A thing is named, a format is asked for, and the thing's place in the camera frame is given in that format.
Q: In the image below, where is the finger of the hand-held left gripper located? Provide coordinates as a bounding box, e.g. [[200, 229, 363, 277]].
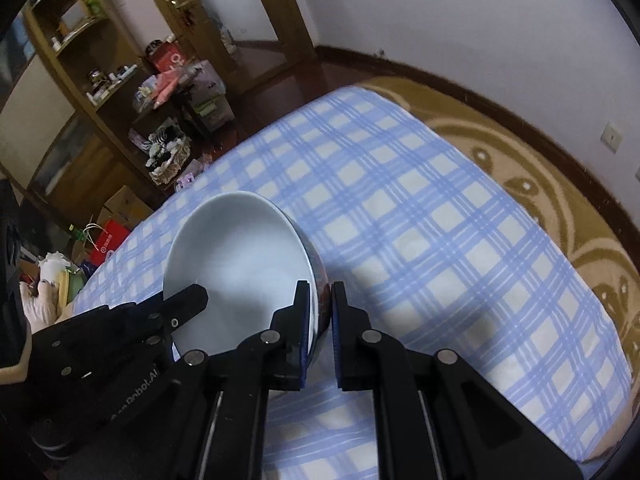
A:
[[107, 284, 209, 351]]

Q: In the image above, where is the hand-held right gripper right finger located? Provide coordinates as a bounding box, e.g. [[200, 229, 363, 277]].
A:
[[330, 281, 583, 480]]

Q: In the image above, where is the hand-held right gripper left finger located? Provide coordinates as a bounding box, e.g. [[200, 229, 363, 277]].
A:
[[65, 280, 313, 480]]

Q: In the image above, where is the red patterned bowl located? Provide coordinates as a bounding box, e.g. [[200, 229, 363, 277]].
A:
[[162, 191, 331, 376]]

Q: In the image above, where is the red paper bag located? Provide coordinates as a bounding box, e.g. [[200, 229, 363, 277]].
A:
[[85, 222, 131, 266]]

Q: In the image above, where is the white haired plush toy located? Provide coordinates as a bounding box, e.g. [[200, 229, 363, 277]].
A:
[[37, 252, 76, 281]]

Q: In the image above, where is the cardboard box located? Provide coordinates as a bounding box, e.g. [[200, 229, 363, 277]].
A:
[[100, 185, 154, 231]]

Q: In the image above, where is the blue plaid cloth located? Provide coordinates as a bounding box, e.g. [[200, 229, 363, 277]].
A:
[[67, 85, 633, 480]]

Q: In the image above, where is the wicker basket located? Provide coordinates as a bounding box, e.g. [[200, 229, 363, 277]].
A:
[[149, 140, 194, 186]]

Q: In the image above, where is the zebra plush toy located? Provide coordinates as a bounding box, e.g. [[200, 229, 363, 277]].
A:
[[142, 125, 184, 159]]

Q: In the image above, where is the black side table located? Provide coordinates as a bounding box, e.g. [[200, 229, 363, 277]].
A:
[[132, 75, 236, 142]]

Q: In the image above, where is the clear plastic storage box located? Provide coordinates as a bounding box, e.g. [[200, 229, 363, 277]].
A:
[[195, 95, 236, 126]]

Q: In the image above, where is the pink cloth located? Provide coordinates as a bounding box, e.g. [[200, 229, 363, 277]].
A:
[[150, 70, 184, 106]]

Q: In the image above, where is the white plastic bag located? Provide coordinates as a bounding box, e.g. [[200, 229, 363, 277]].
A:
[[185, 60, 224, 96]]

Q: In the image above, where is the red gift bag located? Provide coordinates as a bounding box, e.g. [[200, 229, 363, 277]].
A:
[[152, 45, 186, 74]]

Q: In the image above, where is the wooden wardrobe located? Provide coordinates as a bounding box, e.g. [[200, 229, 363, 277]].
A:
[[0, 10, 151, 221]]

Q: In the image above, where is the wooden corner shelf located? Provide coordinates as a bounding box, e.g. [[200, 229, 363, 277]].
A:
[[22, 0, 166, 126]]

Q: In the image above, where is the door mirror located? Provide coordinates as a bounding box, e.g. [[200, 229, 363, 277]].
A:
[[197, 0, 281, 56]]

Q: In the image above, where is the wooden door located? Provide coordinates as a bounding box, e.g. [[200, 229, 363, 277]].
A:
[[132, 0, 318, 97]]

